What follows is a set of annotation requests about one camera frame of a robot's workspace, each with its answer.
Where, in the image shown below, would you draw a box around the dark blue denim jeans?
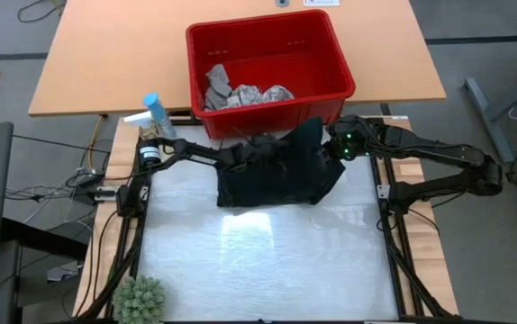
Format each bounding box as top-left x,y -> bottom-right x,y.
215,116 -> 348,209

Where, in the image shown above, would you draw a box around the white patterned garment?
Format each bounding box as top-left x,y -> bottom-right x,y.
226,83 -> 295,109

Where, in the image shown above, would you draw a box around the grey garment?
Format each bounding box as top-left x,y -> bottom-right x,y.
203,63 -> 233,113

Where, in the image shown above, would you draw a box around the clear spray bottle white trigger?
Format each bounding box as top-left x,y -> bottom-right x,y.
122,111 -> 165,141

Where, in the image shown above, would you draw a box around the red plastic laundry bin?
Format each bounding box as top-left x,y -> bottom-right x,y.
185,8 -> 358,140

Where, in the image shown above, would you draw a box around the blue Febreze spray bottle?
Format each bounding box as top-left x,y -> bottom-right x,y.
142,92 -> 178,140

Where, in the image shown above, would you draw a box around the grey metal desk leg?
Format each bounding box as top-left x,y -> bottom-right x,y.
464,67 -> 517,164

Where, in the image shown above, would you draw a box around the light wooden desk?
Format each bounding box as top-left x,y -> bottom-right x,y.
27,0 -> 448,117

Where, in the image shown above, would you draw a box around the green artificial succulent plant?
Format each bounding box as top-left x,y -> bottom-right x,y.
112,274 -> 168,324

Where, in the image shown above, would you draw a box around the black aluminium table frame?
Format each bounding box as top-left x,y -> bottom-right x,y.
72,114 -> 460,324

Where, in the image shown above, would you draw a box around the grey floor cable bundle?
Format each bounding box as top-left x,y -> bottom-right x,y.
4,166 -> 106,226

